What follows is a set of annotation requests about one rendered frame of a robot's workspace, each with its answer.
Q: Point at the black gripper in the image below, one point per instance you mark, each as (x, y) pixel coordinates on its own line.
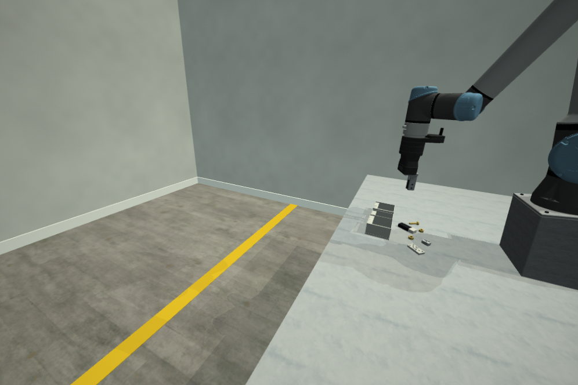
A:
(412, 147)

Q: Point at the white domino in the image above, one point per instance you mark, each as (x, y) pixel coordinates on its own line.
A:
(416, 249)

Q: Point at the beige three-compartment bin rack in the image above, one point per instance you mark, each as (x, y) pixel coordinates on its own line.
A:
(380, 220)

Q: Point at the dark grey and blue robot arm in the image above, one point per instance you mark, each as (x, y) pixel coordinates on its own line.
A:
(555, 192)

